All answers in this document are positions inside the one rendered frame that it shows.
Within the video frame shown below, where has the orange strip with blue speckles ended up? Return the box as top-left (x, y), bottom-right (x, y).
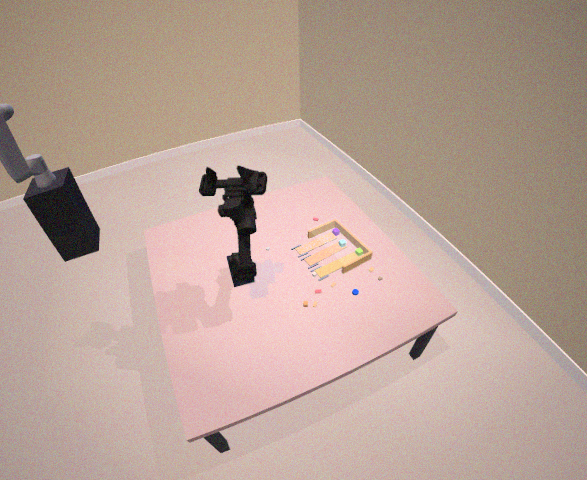
top-left (295, 239), bottom-right (322, 255)

